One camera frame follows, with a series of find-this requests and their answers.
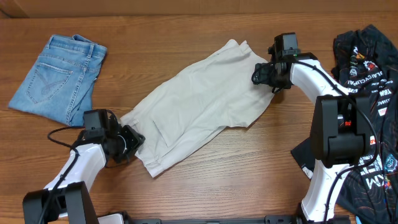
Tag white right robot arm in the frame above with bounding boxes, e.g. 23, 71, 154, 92
251, 32, 376, 223

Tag black printed cycling jersey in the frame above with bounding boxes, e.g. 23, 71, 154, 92
290, 24, 398, 224

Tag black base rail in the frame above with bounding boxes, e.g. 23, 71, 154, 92
124, 211, 352, 224

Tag beige cotton shorts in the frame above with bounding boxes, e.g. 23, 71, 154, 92
121, 39, 274, 177

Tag folded blue denim jeans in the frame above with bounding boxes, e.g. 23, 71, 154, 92
8, 34, 108, 126

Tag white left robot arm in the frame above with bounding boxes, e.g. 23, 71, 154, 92
22, 109, 145, 224

